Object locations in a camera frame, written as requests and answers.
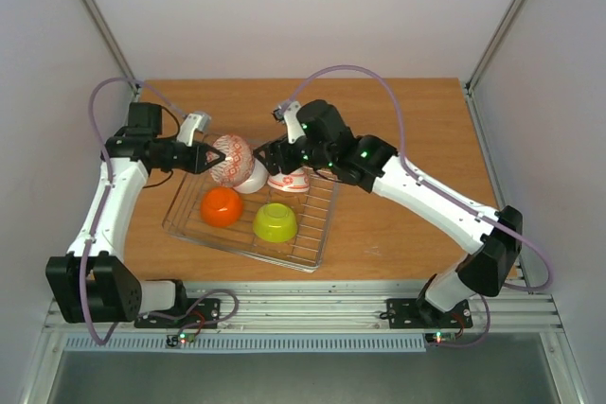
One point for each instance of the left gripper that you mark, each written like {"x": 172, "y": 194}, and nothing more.
{"x": 204, "y": 164}

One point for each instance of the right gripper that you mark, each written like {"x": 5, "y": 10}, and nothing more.
{"x": 276, "y": 157}

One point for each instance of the plain white bowl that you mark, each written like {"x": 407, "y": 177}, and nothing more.
{"x": 221, "y": 207}
{"x": 256, "y": 181}

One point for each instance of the red geometric pattern bowl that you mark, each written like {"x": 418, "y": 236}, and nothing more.
{"x": 238, "y": 163}

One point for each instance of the red floral pattern bowl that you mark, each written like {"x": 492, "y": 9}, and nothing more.
{"x": 297, "y": 181}

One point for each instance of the green and white bowl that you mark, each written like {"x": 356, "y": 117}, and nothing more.
{"x": 275, "y": 222}

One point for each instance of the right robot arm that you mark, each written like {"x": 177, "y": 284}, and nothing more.
{"x": 488, "y": 237}

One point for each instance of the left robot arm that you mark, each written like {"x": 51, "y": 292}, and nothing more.
{"x": 91, "y": 282}

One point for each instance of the left controller board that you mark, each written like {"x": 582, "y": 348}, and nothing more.
{"x": 180, "y": 340}

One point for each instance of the controller board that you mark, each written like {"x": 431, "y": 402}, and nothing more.
{"x": 180, "y": 340}
{"x": 439, "y": 337}

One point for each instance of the right controller board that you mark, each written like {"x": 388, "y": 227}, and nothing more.
{"x": 439, "y": 337}

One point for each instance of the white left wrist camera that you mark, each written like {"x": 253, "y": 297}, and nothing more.
{"x": 193, "y": 123}

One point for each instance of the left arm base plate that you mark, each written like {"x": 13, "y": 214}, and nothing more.
{"x": 208, "y": 309}

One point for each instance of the slotted grey cable duct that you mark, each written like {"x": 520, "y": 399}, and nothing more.
{"x": 255, "y": 343}

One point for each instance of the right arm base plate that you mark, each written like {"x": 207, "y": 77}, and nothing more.
{"x": 408, "y": 313}

